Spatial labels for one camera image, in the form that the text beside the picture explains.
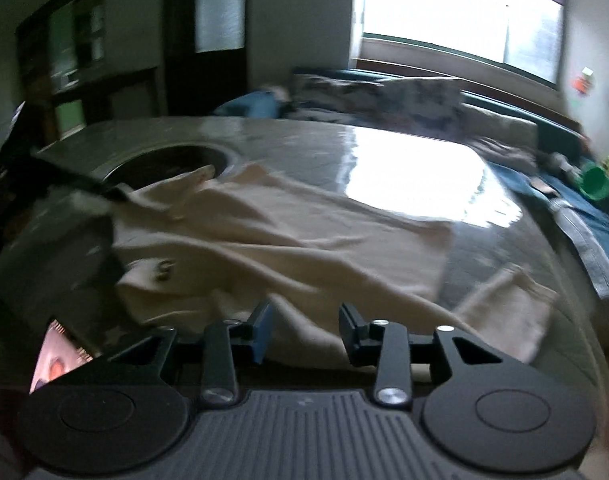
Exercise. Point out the green framed window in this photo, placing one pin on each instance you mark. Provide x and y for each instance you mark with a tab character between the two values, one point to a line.
459	10

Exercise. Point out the green plastic cup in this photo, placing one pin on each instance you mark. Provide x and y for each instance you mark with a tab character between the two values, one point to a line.
597	184

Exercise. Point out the long butterfly print cushion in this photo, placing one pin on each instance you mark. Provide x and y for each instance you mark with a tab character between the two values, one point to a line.
334	91

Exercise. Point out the round black induction cooktop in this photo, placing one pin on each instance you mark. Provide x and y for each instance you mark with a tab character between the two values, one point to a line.
159	165

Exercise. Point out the smartphone with lit screen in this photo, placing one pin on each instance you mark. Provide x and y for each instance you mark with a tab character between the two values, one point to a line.
54	360

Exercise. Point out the dark wooden glass door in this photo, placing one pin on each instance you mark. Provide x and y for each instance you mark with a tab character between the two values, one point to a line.
204	75

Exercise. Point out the beige sofa cushion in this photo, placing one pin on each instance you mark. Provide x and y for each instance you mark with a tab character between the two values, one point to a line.
502	127

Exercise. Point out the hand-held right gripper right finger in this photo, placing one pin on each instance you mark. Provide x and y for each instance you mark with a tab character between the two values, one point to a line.
352	332

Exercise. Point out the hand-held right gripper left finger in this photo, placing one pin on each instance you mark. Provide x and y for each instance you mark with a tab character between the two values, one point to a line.
262	336

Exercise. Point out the cream shirt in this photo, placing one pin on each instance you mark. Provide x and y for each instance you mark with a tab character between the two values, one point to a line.
284	240

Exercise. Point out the blue towel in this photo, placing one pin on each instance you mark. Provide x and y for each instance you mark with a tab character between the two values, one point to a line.
247	105

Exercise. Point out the dark wooden shelf unit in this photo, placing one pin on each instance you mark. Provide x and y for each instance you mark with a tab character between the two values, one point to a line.
34	60

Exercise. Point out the square butterfly print cushion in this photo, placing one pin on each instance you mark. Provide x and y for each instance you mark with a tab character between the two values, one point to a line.
424	100

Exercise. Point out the grey denim cloth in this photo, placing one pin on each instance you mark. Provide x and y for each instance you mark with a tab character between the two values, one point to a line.
584	245

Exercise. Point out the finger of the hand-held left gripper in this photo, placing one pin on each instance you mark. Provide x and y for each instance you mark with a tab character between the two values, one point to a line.
79	182

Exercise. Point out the blue blanket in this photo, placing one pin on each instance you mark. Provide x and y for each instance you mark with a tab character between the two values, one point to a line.
599	230

